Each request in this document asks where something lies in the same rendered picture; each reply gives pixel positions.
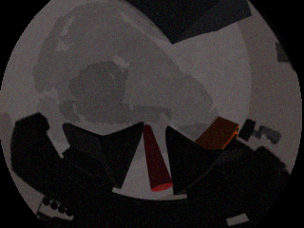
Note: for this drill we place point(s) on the dark red peg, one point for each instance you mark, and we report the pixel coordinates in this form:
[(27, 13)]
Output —
[(158, 175)]

